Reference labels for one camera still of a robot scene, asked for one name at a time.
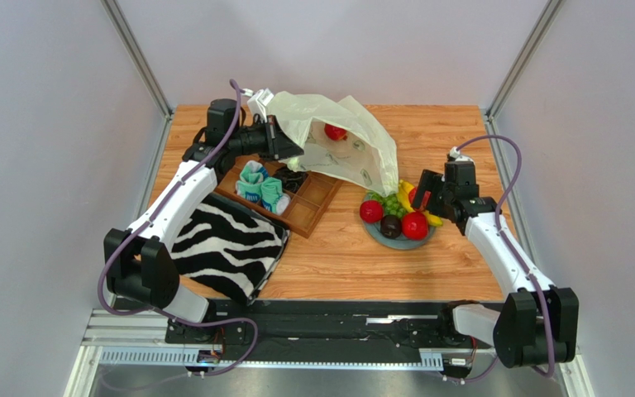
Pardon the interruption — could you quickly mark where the red ridged fruit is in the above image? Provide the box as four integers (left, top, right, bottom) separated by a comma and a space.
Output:
408, 187, 418, 204

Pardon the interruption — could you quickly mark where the wooden compartment tray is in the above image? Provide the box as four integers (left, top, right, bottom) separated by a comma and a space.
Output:
215, 156, 342, 238

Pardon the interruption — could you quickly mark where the zebra striped cloth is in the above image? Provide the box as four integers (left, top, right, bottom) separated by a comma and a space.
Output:
171, 194, 290, 306

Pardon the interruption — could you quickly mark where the aluminium frame rail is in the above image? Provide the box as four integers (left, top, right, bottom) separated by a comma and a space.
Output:
64, 299, 594, 396

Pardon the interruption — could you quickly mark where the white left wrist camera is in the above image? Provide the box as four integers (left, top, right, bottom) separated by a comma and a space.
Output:
242, 88, 275, 122

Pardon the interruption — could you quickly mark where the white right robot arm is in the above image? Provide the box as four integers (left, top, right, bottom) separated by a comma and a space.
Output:
414, 160, 580, 368

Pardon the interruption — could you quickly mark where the pale green plastic bag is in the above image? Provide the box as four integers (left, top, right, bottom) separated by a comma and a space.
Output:
267, 91, 399, 196

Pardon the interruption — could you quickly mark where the green grape bunch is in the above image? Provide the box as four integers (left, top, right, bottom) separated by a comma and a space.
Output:
367, 192, 407, 218

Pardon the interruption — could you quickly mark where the teal white sock pair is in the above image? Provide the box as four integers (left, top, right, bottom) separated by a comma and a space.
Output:
235, 160, 290, 215

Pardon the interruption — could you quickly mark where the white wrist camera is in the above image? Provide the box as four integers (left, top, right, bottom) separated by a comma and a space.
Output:
242, 88, 275, 122
447, 146, 474, 163

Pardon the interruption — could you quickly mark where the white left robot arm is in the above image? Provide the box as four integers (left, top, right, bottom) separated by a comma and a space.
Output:
97, 98, 303, 327

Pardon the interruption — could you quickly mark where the red apple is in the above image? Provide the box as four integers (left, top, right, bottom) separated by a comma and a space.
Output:
359, 199, 384, 224
401, 212, 430, 241
323, 124, 348, 141

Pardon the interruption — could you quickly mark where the dark purple plum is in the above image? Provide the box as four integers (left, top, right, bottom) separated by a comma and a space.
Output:
380, 214, 402, 239

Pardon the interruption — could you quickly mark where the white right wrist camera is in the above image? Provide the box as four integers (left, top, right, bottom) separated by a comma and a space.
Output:
447, 146, 474, 163

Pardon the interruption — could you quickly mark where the red apple front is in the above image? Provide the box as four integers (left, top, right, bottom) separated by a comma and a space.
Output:
401, 212, 430, 241

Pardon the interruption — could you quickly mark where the grey blue plate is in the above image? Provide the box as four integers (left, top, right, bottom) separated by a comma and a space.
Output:
361, 191, 437, 251

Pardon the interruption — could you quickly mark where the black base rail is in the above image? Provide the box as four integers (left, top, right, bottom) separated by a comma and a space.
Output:
165, 299, 491, 364

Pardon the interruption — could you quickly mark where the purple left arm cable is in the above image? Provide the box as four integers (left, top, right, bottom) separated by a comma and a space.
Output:
96, 79, 259, 378

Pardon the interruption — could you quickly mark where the yellow banana bunch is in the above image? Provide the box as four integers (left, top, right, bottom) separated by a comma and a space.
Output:
396, 179, 443, 227

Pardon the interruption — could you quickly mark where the black rolled sock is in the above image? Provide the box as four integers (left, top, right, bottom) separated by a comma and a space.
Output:
273, 166, 308, 194

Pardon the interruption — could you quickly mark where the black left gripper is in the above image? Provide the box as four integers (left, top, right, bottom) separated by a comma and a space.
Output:
228, 116, 303, 163

